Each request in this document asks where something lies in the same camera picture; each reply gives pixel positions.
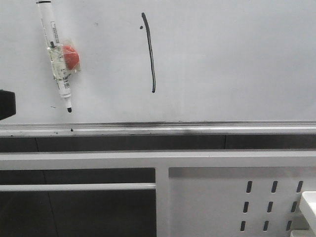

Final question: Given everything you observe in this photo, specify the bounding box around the aluminium whiteboard tray rail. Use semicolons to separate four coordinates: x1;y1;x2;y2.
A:
0;121;316;138

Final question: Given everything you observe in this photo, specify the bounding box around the white whiteboard marker black cap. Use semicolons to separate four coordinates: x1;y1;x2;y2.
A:
36;0;72;113

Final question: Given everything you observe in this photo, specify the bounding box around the white metal pegboard frame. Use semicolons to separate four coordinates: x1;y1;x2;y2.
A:
0;151;316;237

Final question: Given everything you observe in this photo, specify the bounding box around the white plastic bin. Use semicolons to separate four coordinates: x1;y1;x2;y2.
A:
290;191;316;237

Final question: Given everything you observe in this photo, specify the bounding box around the red round magnet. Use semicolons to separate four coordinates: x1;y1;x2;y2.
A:
62;39;81;73

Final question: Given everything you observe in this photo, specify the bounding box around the white whiteboard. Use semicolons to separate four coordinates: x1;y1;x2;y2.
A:
0;0;316;125

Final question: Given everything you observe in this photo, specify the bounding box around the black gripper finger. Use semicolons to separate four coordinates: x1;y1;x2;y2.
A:
0;89;16;120

